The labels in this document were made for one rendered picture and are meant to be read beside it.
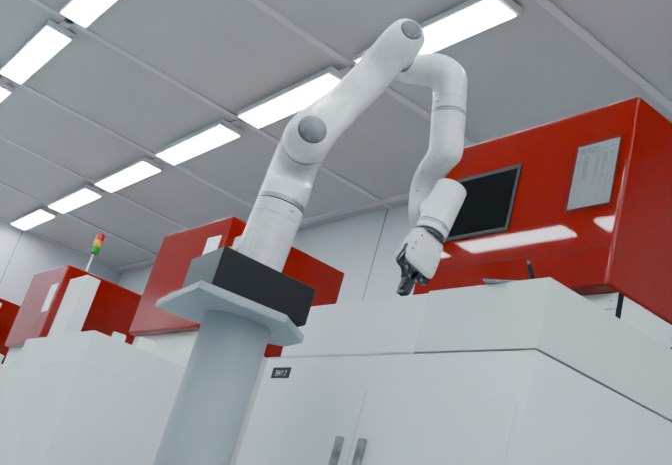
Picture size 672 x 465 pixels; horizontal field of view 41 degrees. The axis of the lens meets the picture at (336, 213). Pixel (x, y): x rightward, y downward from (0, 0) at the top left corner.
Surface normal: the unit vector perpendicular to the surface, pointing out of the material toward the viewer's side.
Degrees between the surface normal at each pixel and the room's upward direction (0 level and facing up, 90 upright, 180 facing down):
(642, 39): 180
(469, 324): 90
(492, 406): 90
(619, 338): 90
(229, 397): 90
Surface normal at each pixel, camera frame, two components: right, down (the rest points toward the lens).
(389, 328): -0.76, -0.43
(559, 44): -0.27, 0.89
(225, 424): 0.61, -0.13
